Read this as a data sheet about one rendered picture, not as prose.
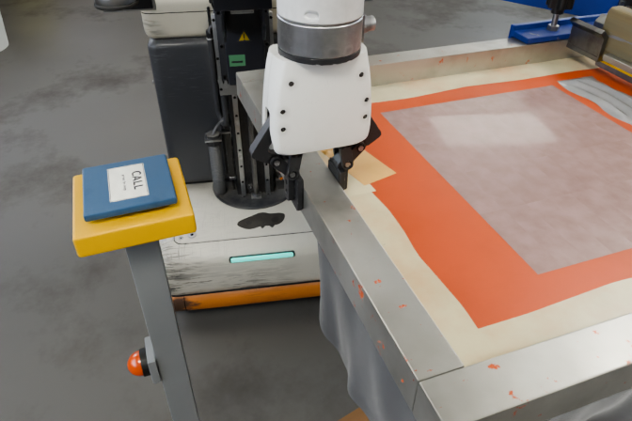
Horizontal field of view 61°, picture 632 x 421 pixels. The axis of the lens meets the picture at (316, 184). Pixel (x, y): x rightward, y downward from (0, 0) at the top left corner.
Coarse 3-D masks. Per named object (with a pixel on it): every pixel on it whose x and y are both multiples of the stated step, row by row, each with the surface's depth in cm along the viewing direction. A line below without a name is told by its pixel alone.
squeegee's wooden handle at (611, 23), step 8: (616, 8) 84; (624, 8) 84; (608, 16) 85; (616, 16) 84; (624, 16) 82; (608, 24) 85; (616, 24) 84; (624, 24) 83; (608, 32) 86; (616, 32) 84; (624, 32) 83; (608, 40) 86; (616, 40) 84; (624, 40) 83; (608, 48) 86; (616, 48) 85; (624, 48) 83; (624, 56) 84
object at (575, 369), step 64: (384, 64) 82; (448, 64) 86; (512, 64) 91; (256, 128) 72; (320, 192) 55; (384, 256) 47; (384, 320) 41; (448, 384) 37; (512, 384) 37; (576, 384) 37
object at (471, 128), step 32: (448, 96) 81; (480, 96) 81; (512, 96) 82; (544, 96) 82; (576, 96) 82; (384, 128) 73; (416, 128) 73; (448, 128) 73; (480, 128) 73; (512, 128) 73; (544, 128) 74; (576, 128) 74; (608, 128) 74; (384, 160) 66; (416, 160) 66; (448, 160) 66; (480, 160) 67; (512, 160) 67
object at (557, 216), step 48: (624, 144) 70; (384, 192) 61; (432, 192) 61; (480, 192) 61; (528, 192) 61; (576, 192) 61; (624, 192) 62; (432, 240) 54; (480, 240) 54; (528, 240) 54; (576, 240) 55; (624, 240) 55; (480, 288) 49; (528, 288) 49; (576, 288) 49
